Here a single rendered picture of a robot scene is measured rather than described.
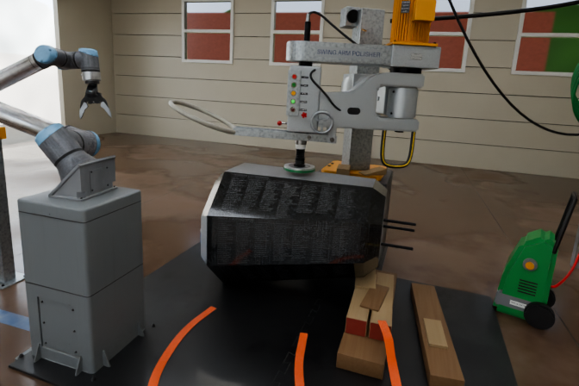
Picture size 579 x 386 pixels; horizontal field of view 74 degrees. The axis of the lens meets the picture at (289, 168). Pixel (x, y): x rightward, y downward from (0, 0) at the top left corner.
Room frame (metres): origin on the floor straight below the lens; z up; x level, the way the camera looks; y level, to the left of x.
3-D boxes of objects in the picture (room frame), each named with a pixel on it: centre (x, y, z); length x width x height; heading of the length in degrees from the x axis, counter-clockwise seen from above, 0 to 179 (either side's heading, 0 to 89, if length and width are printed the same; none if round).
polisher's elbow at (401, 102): (2.62, -0.73, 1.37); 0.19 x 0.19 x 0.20
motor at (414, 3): (2.61, -0.73, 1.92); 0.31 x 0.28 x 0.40; 1
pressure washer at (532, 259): (2.42, -1.65, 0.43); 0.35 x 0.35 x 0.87; 56
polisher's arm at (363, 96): (2.61, -0.46, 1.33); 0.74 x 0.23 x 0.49; 91
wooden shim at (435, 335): (1.98, -0.88, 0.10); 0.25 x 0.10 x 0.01; 168
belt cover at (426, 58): (2.62, -0.42, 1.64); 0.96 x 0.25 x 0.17; 91
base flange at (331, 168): (3.25, -0.56, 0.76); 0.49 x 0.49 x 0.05; 71
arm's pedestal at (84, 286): (1.87, 1.03, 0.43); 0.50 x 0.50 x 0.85; 73
